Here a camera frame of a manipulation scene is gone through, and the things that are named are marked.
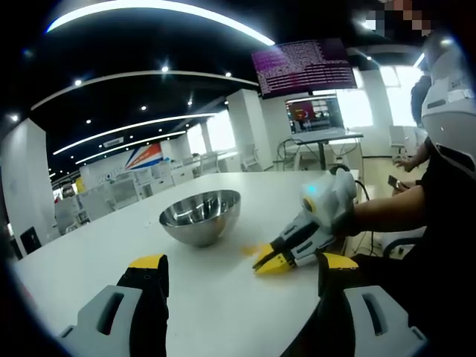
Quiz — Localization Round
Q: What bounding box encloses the white chest device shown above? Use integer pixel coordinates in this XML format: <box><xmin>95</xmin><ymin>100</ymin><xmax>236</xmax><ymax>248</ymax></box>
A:
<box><xmin>419</xmin><ymin>36</ymin><xmax>476</xmax><ymax>168</ymax></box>

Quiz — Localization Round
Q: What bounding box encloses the row of white office desks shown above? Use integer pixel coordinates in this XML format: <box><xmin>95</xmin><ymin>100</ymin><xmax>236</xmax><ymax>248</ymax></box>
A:
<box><xmin>54</xmin><ymin>143</ymin><xmax>268</xmax><ymax>231</ymax></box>

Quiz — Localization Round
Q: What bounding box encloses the black box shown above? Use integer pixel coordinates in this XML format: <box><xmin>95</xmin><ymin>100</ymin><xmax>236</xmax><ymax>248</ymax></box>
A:
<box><xmin>19</xmin><ymin>226</ymin><xmax>41</xmax><ymax>256</ymax></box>

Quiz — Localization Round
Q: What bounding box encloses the curved ceiling light strip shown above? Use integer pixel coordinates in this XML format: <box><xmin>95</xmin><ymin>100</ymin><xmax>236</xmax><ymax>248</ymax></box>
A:
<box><xmin>45</xmin><ymin>0</ymin><xmax>277</xmax><ymax>45</ymax></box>

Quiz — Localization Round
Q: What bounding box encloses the pile of yellow QQ candies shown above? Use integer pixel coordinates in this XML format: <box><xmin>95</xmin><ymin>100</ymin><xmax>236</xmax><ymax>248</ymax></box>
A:
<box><xmin>239</xmin><ymin>243</ymin><xmax>268</xmax><ymax>257</ymax></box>

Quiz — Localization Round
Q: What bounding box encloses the red blue wall banner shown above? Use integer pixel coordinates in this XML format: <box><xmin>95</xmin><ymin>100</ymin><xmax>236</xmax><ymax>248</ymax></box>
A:
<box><xmin>124</xmin><ymin>142</ymin><xmax>164</xmax><ymax>171</ymax></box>

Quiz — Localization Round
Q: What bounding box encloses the white office chair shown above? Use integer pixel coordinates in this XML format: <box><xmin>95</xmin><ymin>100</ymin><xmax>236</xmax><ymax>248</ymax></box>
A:
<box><xmin>382</xmin><ymin>227</ymin><xmax>427</xmax><ymax>260</ymax></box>
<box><xmin>388</xmin><ymin>124</ymin><xmax>425</xmax><ymax>159</ymax></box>

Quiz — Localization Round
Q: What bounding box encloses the person's dark clothing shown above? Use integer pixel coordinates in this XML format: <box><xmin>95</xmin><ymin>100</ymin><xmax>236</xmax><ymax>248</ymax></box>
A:
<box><xmin>282</xmin><ymin>74</ymin><xmax>476</xmax><ymax>357</ymax></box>

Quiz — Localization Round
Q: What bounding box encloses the stainless steel bowl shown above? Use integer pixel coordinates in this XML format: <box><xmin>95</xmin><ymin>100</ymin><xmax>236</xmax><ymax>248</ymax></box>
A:
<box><xmin>158</xmin><ymin>189</ymin><xmax>242</xmax><ymax>248</ymax></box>

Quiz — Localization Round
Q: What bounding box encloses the monitor stand desk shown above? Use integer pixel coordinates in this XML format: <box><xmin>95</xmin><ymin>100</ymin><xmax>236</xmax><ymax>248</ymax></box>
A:
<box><xmin>277</xmin><ymin>132</ymin><xmax>365</xmax><ymax>172</ymax></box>

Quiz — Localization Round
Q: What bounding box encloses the white table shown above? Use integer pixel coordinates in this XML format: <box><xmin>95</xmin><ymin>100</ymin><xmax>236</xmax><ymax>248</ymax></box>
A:
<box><xmin>13</xmin><ymin>169</ymin><xmax>361</xmax><ymax>357</ymax></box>

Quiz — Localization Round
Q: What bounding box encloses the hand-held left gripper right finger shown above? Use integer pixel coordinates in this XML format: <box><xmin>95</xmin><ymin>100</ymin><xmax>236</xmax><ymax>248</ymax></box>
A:
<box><xmin>318</xmin><ymin>251</ymin><xmax>428</xmax><ymax>357</ymax></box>

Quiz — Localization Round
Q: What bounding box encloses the small computer monitor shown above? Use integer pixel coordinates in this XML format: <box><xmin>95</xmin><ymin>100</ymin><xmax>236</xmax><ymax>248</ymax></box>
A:
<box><xmin>285</xmin><ymin>94</ymin><xmax>345</xmax><ymax>135</ymax></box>

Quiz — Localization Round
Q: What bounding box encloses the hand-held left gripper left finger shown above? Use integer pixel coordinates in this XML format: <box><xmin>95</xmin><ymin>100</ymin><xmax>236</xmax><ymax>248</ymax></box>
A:
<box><xmin>57</xmin><ymin>254</ymin><xmax>170</xmax><ymax>357</ymax></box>

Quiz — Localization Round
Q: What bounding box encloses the large purple screen monitor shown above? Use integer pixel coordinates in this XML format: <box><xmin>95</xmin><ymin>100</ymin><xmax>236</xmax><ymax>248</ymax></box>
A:
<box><xmin>251</xmin><ymin>36</ymin><xmax>358</xmax><ymax>100</ymax></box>

